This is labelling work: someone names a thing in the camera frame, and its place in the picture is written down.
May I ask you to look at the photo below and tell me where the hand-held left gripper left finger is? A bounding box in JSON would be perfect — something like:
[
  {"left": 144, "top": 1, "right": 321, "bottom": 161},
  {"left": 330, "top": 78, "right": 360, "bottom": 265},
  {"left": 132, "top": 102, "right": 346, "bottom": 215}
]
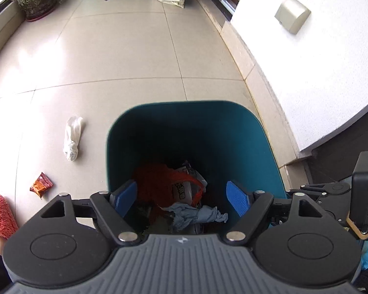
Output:
[{"left": 40, "top": 180, "right": 139, "bottom": 247}]

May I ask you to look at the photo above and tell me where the red mesh net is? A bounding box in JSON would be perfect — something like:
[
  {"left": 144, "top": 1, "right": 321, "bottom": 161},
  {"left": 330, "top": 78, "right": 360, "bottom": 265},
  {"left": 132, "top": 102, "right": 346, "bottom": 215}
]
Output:
[{"left": 131, "top": 163, "right": 203, "bottom": 225}]

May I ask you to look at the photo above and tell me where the white printed packet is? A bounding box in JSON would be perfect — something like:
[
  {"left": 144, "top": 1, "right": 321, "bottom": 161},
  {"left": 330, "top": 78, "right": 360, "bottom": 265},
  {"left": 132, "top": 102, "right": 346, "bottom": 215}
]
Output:
[{"left": 171, "top": 160, "right": 208, "bottom": 204}]

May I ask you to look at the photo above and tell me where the grey-blue cloth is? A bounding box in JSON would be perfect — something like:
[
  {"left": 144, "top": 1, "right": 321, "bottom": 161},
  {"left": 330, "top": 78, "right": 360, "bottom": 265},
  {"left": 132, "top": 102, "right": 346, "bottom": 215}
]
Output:
[{"left": 160, "top": 203, "right": 229, "bottom": 233}]

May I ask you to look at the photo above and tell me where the orange snack wrapper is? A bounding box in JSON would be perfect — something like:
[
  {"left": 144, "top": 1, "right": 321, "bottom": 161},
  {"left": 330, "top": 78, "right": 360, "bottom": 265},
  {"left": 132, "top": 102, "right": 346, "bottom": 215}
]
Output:
[{"left": 29, "top": 172, "right": 53, "bottom": 198}]

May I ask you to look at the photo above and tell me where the beige wall box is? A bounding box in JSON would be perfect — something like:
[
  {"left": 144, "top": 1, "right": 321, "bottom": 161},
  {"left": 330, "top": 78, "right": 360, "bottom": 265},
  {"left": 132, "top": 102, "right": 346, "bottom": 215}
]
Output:
[{"left": 274, "top": 0, "right": 312, "bottom": 35}]

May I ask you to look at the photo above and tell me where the red fuzzy slipper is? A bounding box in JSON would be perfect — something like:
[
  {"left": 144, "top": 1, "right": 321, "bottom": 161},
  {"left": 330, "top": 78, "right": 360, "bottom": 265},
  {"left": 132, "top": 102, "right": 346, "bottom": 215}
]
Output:
[{"left": 0, "top": 194, "right": 20, "bottom": 247}]

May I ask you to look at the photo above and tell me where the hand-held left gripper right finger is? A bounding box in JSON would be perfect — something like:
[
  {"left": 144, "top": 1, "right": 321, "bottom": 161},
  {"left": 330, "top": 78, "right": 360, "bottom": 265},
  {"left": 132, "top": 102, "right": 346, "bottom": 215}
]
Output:
[{"left": 225, "top": 180, "right": 329, "bottom": 247}]

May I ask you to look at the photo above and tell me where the teal plastic waste bin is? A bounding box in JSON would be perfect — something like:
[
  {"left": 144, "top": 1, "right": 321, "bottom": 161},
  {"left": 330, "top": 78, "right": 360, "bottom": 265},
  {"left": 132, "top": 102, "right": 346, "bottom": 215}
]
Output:
[{"left": 106, "top": 99, "right": 289, "bottom": 237}]

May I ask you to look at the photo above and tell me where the white crumpled tissue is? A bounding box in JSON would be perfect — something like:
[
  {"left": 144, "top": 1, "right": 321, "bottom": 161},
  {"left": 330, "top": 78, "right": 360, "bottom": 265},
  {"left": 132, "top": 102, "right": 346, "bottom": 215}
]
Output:
[{"left": 63, "top": 115, "right": 86, "bottom": 161}]

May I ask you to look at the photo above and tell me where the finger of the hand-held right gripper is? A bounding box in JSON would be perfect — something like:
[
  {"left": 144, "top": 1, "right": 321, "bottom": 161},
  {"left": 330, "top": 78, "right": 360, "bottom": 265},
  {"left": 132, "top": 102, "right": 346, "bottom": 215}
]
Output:
[{"left": 286, "top": 183, "right": 326, "bottom": 198}]

